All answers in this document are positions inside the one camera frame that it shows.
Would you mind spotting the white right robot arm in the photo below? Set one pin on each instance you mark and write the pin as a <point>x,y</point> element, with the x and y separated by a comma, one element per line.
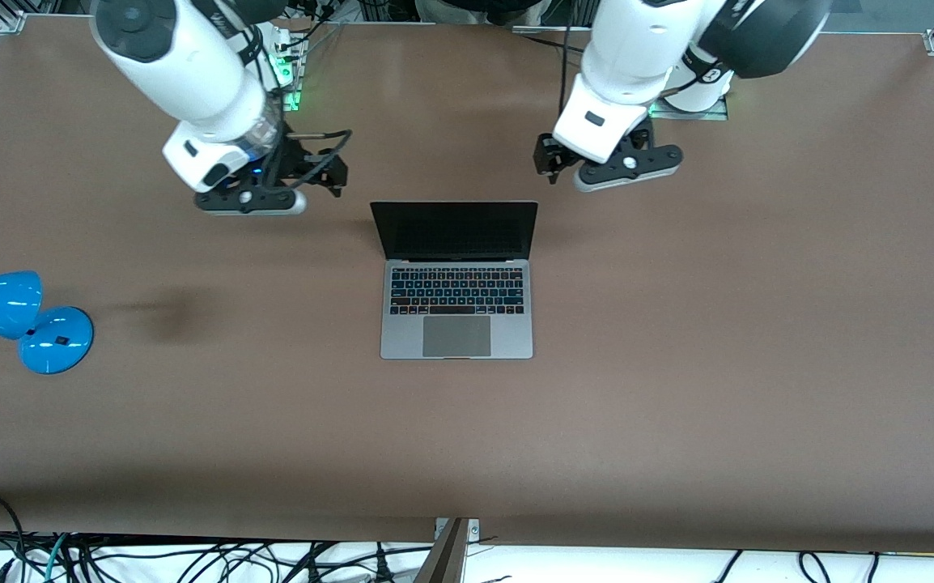
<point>184,65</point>

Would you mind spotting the person in beige trousers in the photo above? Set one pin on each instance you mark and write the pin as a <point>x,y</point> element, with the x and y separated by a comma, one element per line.
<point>475,8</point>

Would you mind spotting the blue desk lamp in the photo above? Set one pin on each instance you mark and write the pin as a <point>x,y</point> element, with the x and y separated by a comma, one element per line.
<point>50,340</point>

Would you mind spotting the small metal bracket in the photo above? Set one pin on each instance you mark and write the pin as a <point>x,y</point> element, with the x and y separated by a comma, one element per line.
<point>473,530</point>

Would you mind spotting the brown table cover sheet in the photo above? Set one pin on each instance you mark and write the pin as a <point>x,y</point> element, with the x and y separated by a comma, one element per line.
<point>467,453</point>

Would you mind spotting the silver grey laptop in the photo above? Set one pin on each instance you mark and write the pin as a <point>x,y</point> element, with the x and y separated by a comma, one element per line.
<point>456,336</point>

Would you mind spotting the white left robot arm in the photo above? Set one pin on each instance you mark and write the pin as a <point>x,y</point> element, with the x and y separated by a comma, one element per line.
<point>637,57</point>

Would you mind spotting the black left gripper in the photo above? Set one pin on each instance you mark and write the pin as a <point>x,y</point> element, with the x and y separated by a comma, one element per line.
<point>552,155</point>

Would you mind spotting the metal post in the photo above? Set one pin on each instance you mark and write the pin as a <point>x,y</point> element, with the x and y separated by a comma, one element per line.
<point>443,559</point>

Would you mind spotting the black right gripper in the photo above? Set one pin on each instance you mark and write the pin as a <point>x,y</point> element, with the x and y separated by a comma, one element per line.
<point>303,159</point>

